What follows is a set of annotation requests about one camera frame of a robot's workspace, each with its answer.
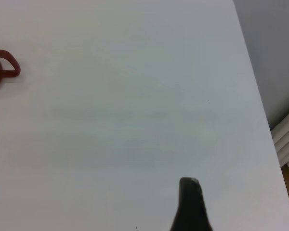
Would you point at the white ribbed radiator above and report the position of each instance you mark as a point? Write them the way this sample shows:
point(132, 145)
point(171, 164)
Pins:
point(287, 144)

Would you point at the red ceramic mug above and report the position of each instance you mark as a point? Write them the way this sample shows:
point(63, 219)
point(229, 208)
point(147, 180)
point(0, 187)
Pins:
point(13, 65)

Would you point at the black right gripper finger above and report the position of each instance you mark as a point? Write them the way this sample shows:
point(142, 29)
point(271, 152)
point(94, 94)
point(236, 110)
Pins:
point(190, 209)

